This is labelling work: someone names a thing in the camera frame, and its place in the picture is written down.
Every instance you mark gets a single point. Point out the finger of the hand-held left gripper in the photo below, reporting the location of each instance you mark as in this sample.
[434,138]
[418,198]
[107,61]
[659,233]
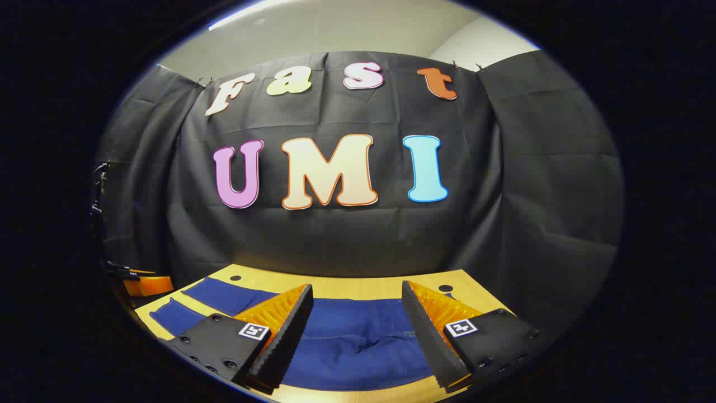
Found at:
[148,285]

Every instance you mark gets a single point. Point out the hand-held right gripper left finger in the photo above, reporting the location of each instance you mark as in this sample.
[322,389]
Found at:
[285,341]

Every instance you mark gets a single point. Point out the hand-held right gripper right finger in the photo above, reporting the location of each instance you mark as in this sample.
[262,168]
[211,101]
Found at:
[425,336]

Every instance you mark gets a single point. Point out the blue denim jeans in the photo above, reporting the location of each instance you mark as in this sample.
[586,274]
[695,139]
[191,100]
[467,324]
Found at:
[358,336]

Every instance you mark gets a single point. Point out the black backdrop cloth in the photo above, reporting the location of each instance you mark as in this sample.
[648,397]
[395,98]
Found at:
[347,240]

